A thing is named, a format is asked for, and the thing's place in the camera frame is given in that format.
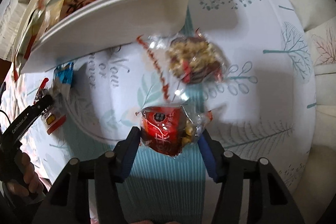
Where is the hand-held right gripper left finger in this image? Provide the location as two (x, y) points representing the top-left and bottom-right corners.
(33, 126), (142, 224)

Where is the tree print bed sheet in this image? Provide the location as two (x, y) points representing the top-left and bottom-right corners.
(0, 0), (319, 224)

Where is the person's left hand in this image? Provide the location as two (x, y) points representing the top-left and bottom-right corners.
(5, 152), (52, 199)

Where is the cream cushion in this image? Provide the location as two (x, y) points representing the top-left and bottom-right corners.
(262, 0), (336, 159)

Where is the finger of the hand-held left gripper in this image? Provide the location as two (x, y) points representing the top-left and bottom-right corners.
(31, 94), (55, 115)

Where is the blue and red snack packet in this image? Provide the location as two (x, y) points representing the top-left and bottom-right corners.
(34, 61), (75, 136)

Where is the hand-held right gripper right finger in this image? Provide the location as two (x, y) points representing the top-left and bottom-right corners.
(197, 130), (305, 224)

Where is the white plastic basket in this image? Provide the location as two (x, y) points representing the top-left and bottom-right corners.
(12, 0), (195, 75)

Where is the clear nut snack packet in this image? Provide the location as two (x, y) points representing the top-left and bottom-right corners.
(136, 30), (229, 104)

